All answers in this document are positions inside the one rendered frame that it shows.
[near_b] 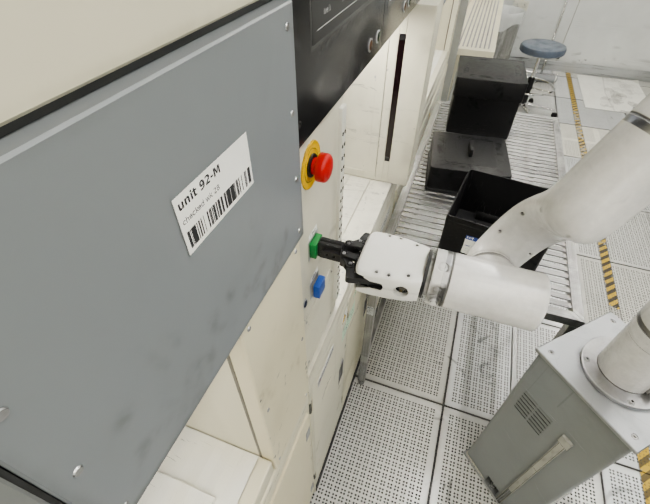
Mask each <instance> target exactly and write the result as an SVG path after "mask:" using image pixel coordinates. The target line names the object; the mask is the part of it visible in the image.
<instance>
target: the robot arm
mask: <svg viewBox="0 0 650 504"><path fill-rule="evenodd" d="M649 205H650V93H649V94H648V95H647V96H646V97H645V98H644V99H643V100H642V101H641V102H640V103H639V104H638V105H637V106H636V107H634V108H633V109H632V110H631V111H630V112H629V113H628V114H627V115H626V116H625V117H624V118H623V119H622V120H621V121H620V122H619V123H618V124H617V125H616V126H615V127H614V128H612V129H611V130H610V131H609V132H608V133H607V134H606V135H605V136H604V137H603V138H602V139H601V140H600V141H599V142H598V143H597V144H596V145H595V146H594V147H593V148H592V149H591V150H590V151H589V152H588V153H587V154H586V155H585V156H584V157H583V158H582V159H581V160H579V161H578V162H577V163H576V164H575V165H574V166H573V167H572V168H571V169H570V170H569V171H568V172H567V173H566V174H565V175H564V176H563V177H562V178H561V179H560V180H559V181H558V182H557V183H556V184H554V185H553V186H552V187H551V188H549V189H548V190H546V191H544V192H542V193H539V194H536V195H534V196H531V197H529V198H527V199H525V200H523V201H521V202H520V203H518V204H516V205H515V206H514V207H512V208H511V209H509V210H508V211H507V212H506V213H505V214H503V215H502V216H501V217H500V218H499V219H498V220H497V221H496V222H495V223H494V224H493V225H492V226H491V227H490V228H489V229H488V230H487V231H486V232H485V233H484V234H483V235H482V236H481V237H480V238H479V239H478V240H477V241H476V242H475V243H474V245H473V246H472V247H471V248H470V250H469V251H468V253H467V255H465V254H460V253H456V252H452V251H448V250H444V249H439V248H438V250H437V253H436V255H434V254H433V250H431V249H430V248H429V247H427V246H424V245H422V244H419V243H417V242H414V241H411V240H408V239H405V238H402V237H399V236H395V235H391V234H387V233H382V232H373V233H372V234H370V233H364V234H363V235H362V236H361V237H360V239H357V240H354V241H352V240H347V241H345V242H342V241H338V240H334V239H330V238H326V237H321V238H320V241H319V242H318V256H319V257H321V258H325V259H329V260H332V261H336V262H340V266H342V267H343V268H344V269H345V270H346V274H345V282H347V283H354V287H355V290H357V291H359V292H362V293H365V294H369V295H373V296H378V297H383V298H388V299H394V300H402V301H417V298H421V297H422V294H423V295H426V296H425V300H424V302H425V303H429V304H430V305H431V306H441V307H443V308H447V309H450V310H454V311H458V312H461V313H465V314H469V315H472V316H476V317H480V318H483V319H487V320H490V321H494V322H498V323H501V324H505V325H509V326H512V327H516V328H520V329H523V330H527V331H534V330H535V329H537V328H538V327H539V326H540V324H541V323H542V321H543V319H544V317H545V315H546V312H547V309H548V306H549V302H550V296H551V283H550V279H549V277H548V276H547V275H546V274H544V273H540V272H536V271H532V270H527V269H523V268H519V267H520V266H522V265H523V264H524V263H525V262H527V261H528V260H529V259H531V258H532V257H533V256H535V255H536V254H538V253H539V252H541V251H542V250H544V249H546V248H547V247H549V246H551V245H554V244H556V243H559V242H562V241H566V240H568V241H571V242H574V243H579V244H591V243H595V242H598V241H600V240H602V239H604V238H606V237H608V236H609V235H611V234H612V233H614V232H615V231H617V230H618V229H619V228H621V227H622V226H623V225H624V224H626V223H627V222H628V221H630V220H631V219H632V218H633V217H635V216H636V215H637V214H639V213H640V212H641V211H642V210H644V209H645V208H646V207H648V206H649ZM359 251H361V252H359ZM353 261H354V262H353ZM356 272H357V273H356ZM580 363H581V367H582V369H583V371H584V373H585V375H586V377H587V378H588V380H589V381H590V382H591V383H592V385H593V386H594V387H595V388H596V389H597V390H598V391H600V392H601V393H602V394H603V395H605V396H606V397H607V398H609V399H610V400H612V401H614V402H616V403H617V404H620V405H622V406H624V407H627V408H630V409H634V410H640V411H650V300H649V301H648V302H647V303H646V304H645V305H644V306H643V307H642V308H641V309H640V310H639V311H638V313H637V314H636V315H635V316H634V317H633V318H632V319H631V320H630V321H629V322H628V323H627V325H626V326H625V327H624V328H623V329H622V330H621V331H620V332H619V333H618V334H617V335H616V336H615V337H614V338H611V337H599V338H595V339H592V340H590V341H589V342H587V343H586V344H585V346H584V347H583V348H582V350H581V352H580Z"/></svg>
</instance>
